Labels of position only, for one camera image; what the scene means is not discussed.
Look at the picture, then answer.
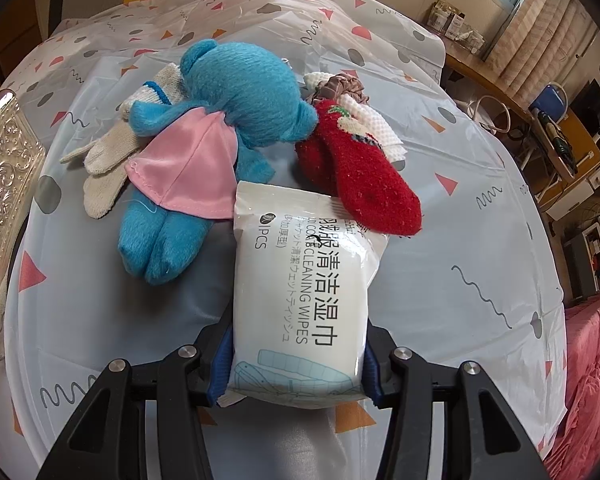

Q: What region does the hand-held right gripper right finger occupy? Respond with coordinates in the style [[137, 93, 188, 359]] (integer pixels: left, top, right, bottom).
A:
[[362, 325, 551, 480]]

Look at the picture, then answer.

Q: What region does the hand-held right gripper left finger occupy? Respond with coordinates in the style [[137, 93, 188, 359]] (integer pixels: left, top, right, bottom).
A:
[[35, 322, 236, 480]]

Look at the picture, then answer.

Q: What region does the white wet wipes pack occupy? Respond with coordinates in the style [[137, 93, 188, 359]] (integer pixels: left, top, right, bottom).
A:
[[217, 180, 388, 408]]

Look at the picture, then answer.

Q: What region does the red fuzzy sock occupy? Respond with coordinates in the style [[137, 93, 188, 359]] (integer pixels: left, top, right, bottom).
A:
[[295, 100, 423, 236]]

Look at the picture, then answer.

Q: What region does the beige knit glove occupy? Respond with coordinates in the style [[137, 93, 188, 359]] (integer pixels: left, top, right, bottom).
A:
[[60, 62, 186, 220]]

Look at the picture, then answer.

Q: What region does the white waffle cloth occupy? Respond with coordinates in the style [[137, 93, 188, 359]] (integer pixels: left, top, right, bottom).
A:
[[302, 72, 406, 161]]

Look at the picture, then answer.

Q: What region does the blue plush toy pink dress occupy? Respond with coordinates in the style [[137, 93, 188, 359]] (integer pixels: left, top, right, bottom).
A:
[[117, 40, 318, 286]]

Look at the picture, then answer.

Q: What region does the brown scrunchie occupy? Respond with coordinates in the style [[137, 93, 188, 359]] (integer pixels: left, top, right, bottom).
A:
[[310, 74, 368, 106]]

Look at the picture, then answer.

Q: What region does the patterned plastic tablecloth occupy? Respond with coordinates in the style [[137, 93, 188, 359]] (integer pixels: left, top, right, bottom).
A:
[[0, 0, 568, 480]]

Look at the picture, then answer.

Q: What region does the pink bedding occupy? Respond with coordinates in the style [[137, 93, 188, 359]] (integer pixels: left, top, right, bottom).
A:
[[547, 290, 600, 480]]

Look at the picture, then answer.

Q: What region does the grey white storage box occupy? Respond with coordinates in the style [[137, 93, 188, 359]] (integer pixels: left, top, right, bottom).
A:
[[567, 217, 600, 302]]

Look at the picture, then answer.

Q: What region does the ornate gold tissue box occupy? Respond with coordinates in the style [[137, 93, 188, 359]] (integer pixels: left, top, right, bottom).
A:
[[0, 89, 48, 361]]

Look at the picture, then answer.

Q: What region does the black green tool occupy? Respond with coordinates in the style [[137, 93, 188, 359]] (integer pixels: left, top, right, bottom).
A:
[[542, 112, 578, 161]]

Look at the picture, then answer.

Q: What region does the wooden shelf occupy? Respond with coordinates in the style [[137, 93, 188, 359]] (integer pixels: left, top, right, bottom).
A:
[[535, 107, 600, 181]]

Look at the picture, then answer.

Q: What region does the wooden desk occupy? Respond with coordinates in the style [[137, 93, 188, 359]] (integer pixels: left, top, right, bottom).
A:
[[445, 35, 536, 121]]

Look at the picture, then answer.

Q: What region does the blue folding chair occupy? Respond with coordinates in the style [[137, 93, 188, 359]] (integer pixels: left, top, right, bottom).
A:
[[530, 82, 570, 121]]

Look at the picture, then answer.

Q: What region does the black monitor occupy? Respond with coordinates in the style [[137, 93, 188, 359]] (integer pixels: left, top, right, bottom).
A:
[[580, 80, 600, 131]]

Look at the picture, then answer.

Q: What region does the clear plastic organizer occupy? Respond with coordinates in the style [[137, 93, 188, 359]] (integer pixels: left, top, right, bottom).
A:
[[427, 0, 486, 53]]

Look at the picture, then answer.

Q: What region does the beige patterned curtain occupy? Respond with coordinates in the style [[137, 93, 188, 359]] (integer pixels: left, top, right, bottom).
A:
[[482, 0, 600, 106]]

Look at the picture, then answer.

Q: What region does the wooden wardrobe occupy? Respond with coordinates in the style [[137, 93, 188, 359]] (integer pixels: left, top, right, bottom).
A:
[[0, 0, 56, 86]]

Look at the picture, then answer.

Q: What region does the white cable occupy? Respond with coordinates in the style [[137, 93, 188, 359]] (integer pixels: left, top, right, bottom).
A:
[[460, 95, 513, 136]]

